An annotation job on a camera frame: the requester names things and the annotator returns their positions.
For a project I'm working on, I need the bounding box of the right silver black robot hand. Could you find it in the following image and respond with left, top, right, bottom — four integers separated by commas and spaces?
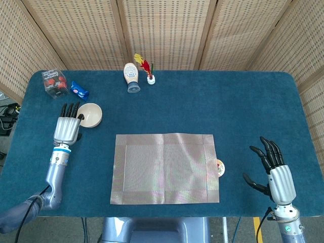
242, 136, 297, 205

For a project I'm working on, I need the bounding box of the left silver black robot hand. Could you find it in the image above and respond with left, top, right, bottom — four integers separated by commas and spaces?
53, 101, 86, 146

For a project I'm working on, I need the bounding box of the white ceramic bowl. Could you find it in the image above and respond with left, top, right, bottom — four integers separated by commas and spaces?
76, 102, 103, 129

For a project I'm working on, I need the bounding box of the beige woven placemat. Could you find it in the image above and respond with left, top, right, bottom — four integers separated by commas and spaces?
110, 133, 220, 205

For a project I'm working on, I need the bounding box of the blue snack packet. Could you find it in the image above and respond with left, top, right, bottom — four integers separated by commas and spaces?
70, 80, 90, 102

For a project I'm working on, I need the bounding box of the clear plastic snack box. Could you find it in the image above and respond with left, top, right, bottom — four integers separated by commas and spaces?
41, 69, 70, 99

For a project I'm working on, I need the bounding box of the black equipment on floor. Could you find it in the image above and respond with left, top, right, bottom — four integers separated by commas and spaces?
0, 102, 21, 136

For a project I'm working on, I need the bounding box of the round yellow tin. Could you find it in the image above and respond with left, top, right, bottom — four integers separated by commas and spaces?
216, 158, 226, 177

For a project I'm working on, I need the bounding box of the white table leg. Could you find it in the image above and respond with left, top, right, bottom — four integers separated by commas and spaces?
222, 217, 229, 243

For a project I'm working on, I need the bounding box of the mayonnaise squeeze bottle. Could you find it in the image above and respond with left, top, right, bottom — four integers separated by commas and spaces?
123, 62, 141, 94

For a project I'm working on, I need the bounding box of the blue felt table cover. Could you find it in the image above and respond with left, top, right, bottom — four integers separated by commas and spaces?
0, 70, 324, 218

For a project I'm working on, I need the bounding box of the small flower vase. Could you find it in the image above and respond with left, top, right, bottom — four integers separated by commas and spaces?
134, 53, 156, 86

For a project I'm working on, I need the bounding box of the blue-grey robot torso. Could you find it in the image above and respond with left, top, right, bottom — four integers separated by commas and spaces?
97, 217, 211, 243

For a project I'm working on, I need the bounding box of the woven wooden folding screen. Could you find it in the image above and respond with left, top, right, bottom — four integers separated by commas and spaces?
0, 0, 324, 165

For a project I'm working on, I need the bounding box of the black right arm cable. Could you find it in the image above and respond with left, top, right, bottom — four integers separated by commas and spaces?
255, 207, 273, 243

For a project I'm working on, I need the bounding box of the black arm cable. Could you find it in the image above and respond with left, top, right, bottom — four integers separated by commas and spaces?
255, 207, 273, 243
14, 186, 51, 243

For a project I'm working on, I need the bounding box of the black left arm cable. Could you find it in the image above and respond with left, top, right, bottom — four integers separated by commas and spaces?
14, 186, 51, 243

